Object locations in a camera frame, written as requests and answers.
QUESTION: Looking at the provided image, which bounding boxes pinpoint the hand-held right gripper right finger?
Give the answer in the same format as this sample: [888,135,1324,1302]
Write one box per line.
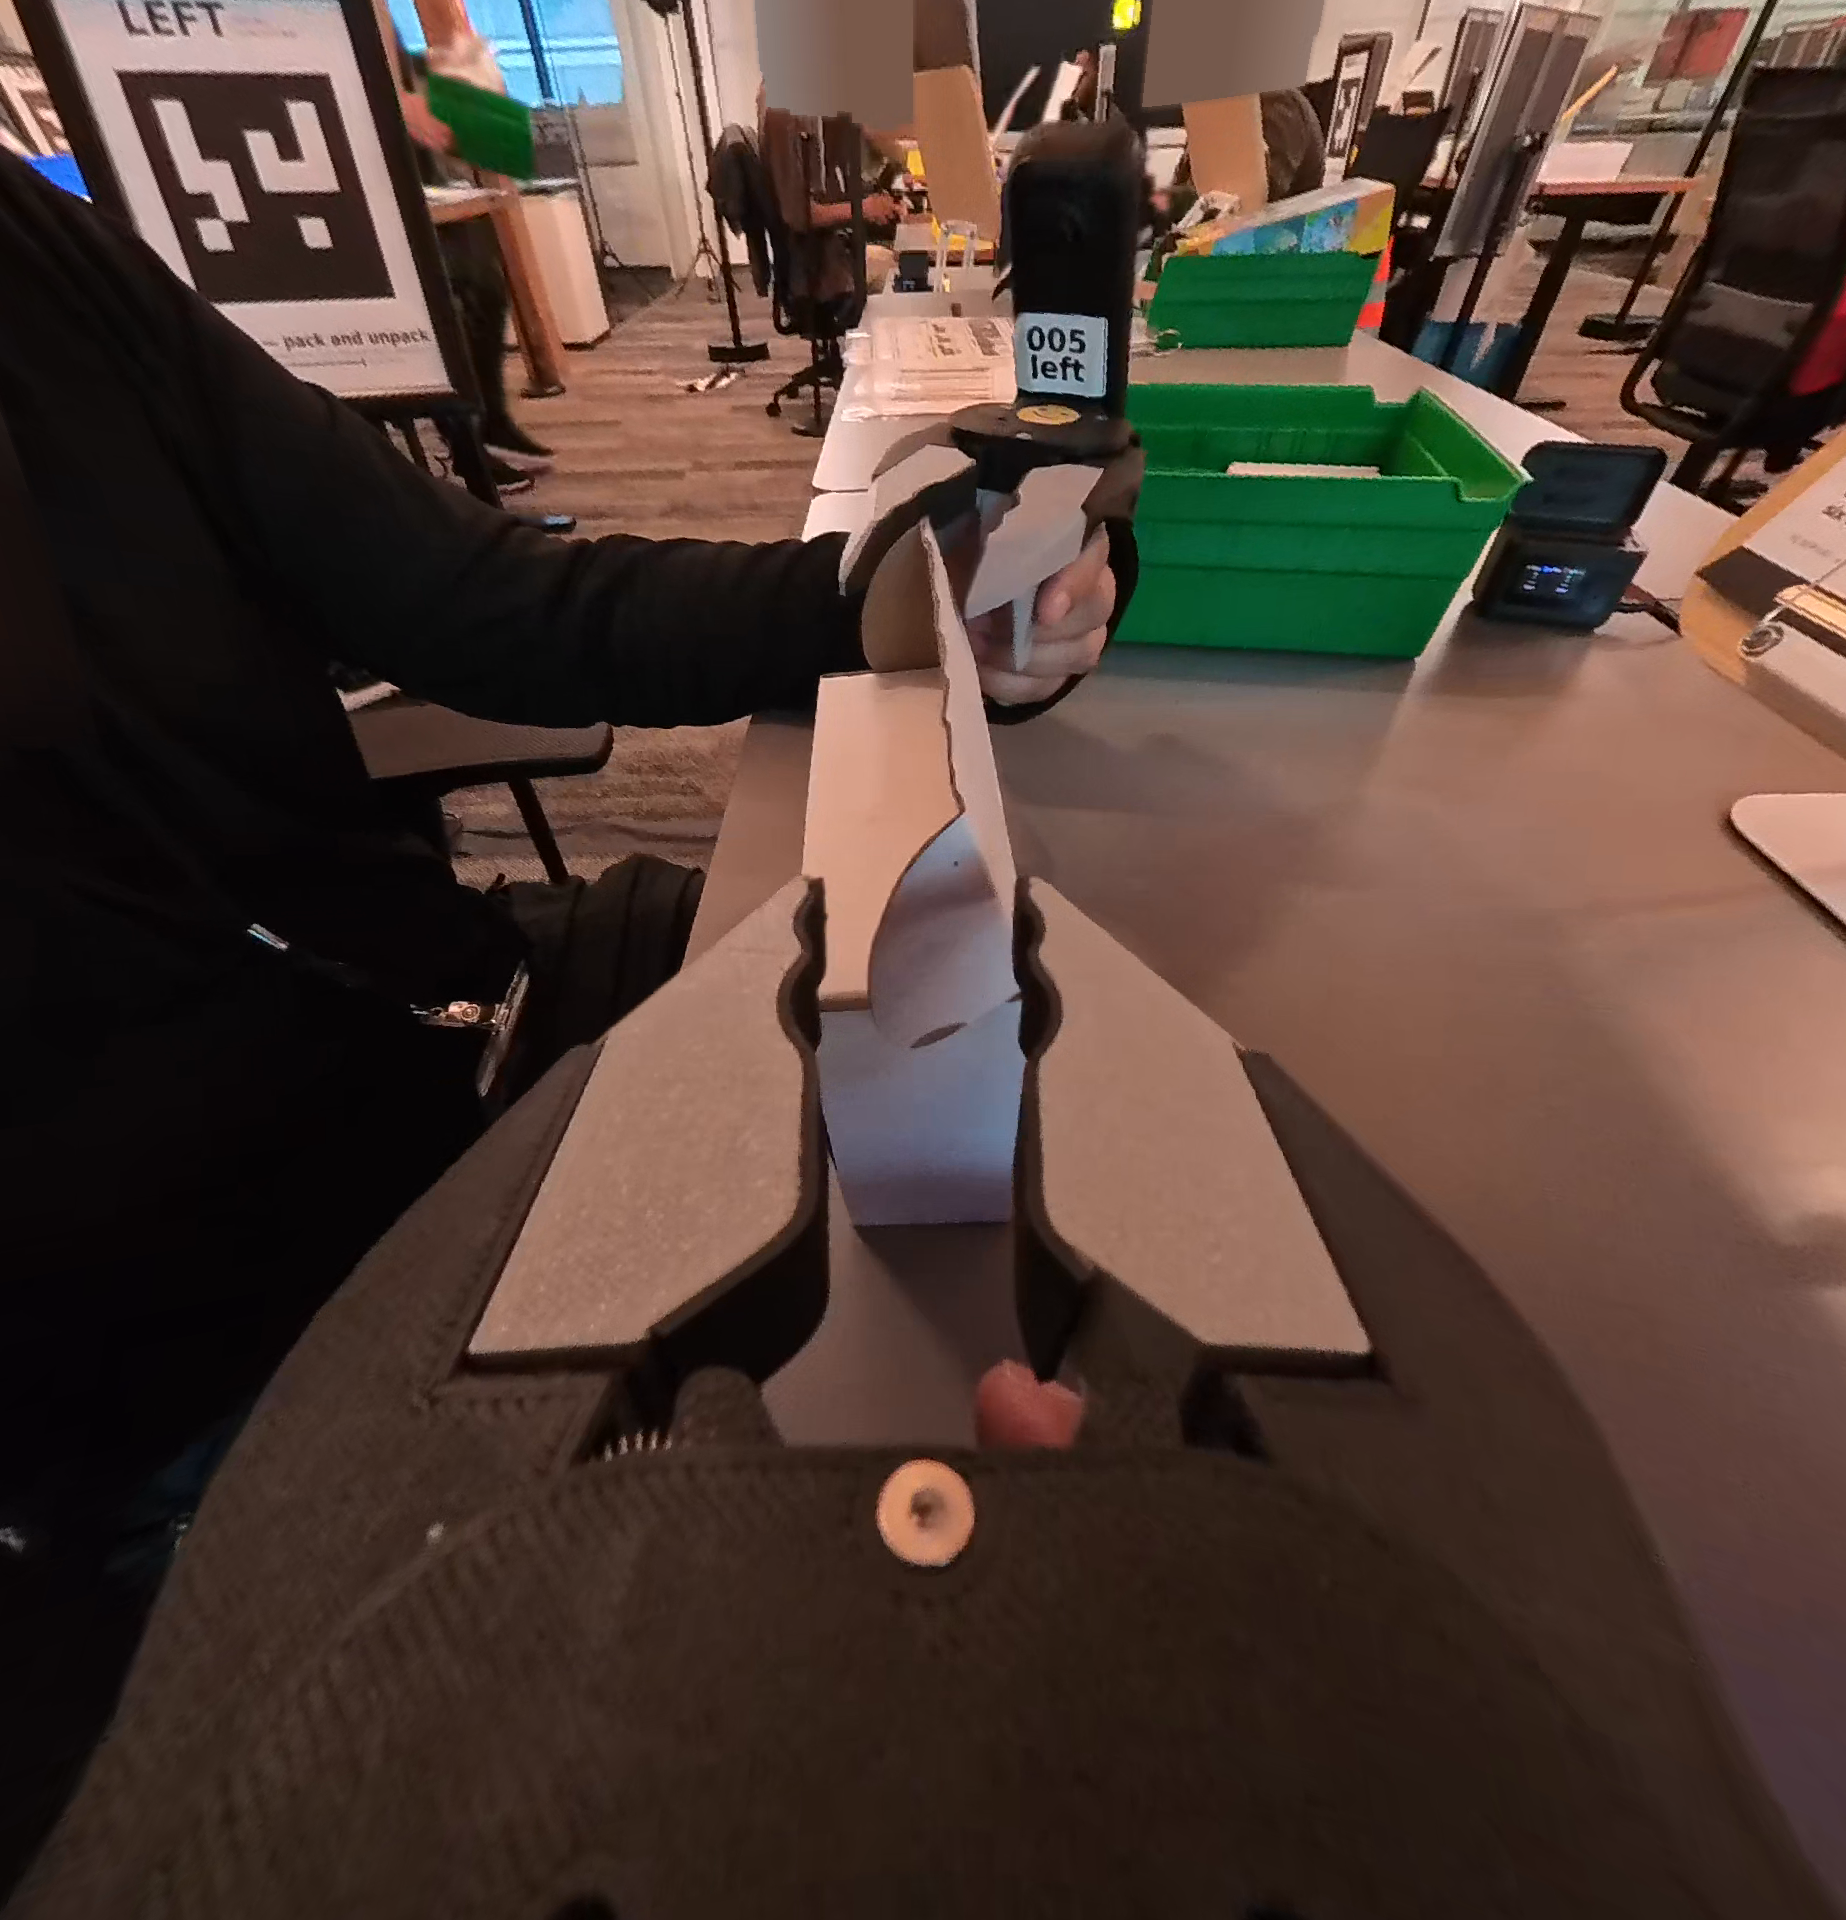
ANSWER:
[1012,877,1379,1382]

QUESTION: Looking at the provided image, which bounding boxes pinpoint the marker sign board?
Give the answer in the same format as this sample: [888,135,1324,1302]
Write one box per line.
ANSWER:
[13,0,468,402]

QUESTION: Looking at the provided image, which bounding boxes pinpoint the metal badge clip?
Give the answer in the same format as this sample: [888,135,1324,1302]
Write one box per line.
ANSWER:
[409,960,536,1099]

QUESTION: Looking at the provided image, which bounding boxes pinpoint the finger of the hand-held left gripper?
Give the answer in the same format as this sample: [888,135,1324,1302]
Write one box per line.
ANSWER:
[960,466,1103,672]
[836,444,988,594]

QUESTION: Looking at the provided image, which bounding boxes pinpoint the black device with screen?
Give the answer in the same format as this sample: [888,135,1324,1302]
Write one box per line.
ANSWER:
[1466,439,1670,633]

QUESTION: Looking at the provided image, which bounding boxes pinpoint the person's left forearm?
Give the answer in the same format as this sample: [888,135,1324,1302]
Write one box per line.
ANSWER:
[460,501,869,732]

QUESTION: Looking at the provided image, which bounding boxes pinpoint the black floor lamp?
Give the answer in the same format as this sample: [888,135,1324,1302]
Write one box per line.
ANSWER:
[670,0,769,366]

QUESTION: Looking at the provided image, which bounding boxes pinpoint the stack of white papers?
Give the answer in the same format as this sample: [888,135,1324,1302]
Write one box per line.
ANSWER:
[836,313,1019,423]

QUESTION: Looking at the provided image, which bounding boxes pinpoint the black office chair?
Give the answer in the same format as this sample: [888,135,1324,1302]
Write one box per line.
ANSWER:
[710,121,869,439]
[1616,60,1846,504]

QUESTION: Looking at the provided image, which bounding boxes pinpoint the person's left hand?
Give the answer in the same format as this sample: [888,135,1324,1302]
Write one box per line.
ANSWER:
[962,525,1119,708]

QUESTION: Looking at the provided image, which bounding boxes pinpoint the instruction sheet on wooden stand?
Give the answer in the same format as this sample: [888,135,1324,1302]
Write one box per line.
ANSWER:
[1677,402,1846,782]

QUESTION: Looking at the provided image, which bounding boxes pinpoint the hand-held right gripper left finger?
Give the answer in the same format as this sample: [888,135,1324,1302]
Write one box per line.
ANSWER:
[466,877,835,1377]

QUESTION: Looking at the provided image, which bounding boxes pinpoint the brown round post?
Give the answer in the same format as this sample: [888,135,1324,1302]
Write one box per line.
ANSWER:
[474,186,572,395]

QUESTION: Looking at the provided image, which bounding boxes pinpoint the black backpack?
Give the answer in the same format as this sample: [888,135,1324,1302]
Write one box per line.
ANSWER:
[495,856,710,1089]

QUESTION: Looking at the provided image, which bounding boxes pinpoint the person's dark clothed body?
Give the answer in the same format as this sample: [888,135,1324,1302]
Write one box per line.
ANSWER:
[0,133,626,1920]

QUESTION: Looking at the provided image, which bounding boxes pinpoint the person's right hand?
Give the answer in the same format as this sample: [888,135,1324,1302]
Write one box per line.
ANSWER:
[976,1354,1090,1456]

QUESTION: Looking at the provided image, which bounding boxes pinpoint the green plastic bin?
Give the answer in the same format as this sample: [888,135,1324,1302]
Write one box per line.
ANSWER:
[420,67,538,185]
[1111,382,1533,662]
[1144,246,1385,353]

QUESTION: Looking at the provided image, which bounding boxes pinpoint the white cabinet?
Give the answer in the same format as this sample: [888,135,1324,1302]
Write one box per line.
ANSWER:
[526,186,613,349]

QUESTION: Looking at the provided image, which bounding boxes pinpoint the colourful printed box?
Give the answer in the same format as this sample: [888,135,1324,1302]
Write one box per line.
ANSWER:
[1167,177,1401,261]

